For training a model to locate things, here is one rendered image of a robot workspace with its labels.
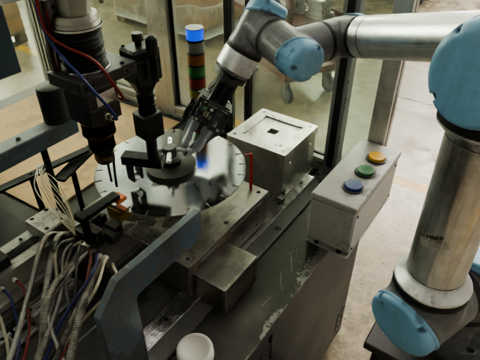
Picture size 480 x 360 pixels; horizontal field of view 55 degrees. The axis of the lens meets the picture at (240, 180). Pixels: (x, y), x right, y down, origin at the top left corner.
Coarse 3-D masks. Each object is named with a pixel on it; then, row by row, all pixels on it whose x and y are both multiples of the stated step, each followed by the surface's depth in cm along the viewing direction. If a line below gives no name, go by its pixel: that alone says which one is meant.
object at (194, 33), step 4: (192, 24) 115; (196, 24) 115; (188, 28) 113; (192, 28) 113; (196, 28) 113; (200, 28) 113; (188, 32) 113; (192, 32) 112; (196, 32) 112; (200, 32) 113; (188, 36) 113; (192, 36) 113; (196, 36) 113; (200, 36) 113; (188, 40) 114; (192, 40) 113; (196, 40) 113; (200, 40) 114
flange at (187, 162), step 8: (176, 152) 105; (176, 160) 99; (184, 160) 102; (192, 160) 102; (168, 168) 99; (176, 168) 99; (184, 168) 100; (192, 168) 100; (152, 176) 98; (160, 176) 97; (168, 176) 97; (176, 176) 97; (184, 176) 98
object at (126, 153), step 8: (152, 144) 88; (128, 152) 92; (136, 152) 92; (144, 152) 92; (152, 152) 89; (128, 160) 91; (136, 160) 91; (144, 160) 91; (152, 160) 90; (160, 160) 90; (128, 168) 93; (136, 168) 95; (152, 168) 91; (160, 168) 91; (128, 176) 95
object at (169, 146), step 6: (168, 138) 102; (168, 144) 99; (162, 150) 98; (168, 150) 97; (174, 150) 98; (180, 150) 99; (186, 150) 99; (168, 156) 96; (174, 156) 99; (168, 162) 95
